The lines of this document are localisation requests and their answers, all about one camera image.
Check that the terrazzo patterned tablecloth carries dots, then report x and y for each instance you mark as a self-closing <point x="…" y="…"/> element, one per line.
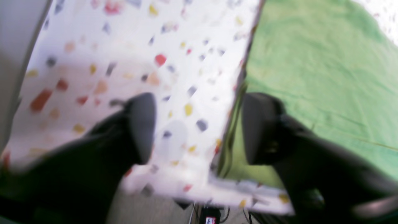
<point x="190" y="54"/>

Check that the green t-shirt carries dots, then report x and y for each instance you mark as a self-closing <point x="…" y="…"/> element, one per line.
<point x="335" y="70"/>

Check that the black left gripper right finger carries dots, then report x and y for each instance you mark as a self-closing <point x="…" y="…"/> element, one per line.
<point x="326" y="183"/>

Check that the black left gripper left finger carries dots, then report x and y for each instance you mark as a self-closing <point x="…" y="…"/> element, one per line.
<point x="76" y="182"/>

